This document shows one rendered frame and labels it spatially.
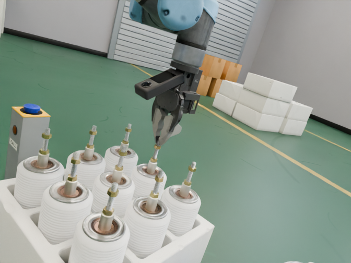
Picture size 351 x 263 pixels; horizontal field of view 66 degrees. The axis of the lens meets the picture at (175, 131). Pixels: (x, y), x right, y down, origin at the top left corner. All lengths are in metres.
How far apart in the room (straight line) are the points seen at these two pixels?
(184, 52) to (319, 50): 5.84
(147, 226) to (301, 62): 6.17
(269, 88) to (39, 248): 2.65
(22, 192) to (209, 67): 3.73
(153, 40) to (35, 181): 5.27
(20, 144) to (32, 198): 0.18
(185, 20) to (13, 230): 0.52
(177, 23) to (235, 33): 6.36
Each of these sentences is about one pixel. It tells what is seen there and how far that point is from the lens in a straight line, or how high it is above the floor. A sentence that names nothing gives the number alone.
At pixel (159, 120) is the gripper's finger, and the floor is 0.40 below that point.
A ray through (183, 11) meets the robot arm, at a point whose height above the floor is 0.63.
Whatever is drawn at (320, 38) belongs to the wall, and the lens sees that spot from 6.48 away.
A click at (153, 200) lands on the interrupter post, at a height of 0.28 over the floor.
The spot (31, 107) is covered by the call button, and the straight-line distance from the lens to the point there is 0.79.
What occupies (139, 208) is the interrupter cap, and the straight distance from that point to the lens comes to 0.58.
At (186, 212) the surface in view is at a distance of 0.66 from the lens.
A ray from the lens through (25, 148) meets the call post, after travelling 0.81.
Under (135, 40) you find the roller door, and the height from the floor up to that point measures 0.46.
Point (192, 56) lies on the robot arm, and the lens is 0.64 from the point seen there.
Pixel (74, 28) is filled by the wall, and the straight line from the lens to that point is 5.48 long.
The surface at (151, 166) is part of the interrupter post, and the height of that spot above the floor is 0.27.
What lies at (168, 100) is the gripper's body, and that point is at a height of 0.45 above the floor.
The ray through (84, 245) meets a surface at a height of 0.24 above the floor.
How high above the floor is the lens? 0.58
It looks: 17 degrees down
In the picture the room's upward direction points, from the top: 17 degrees clockwise
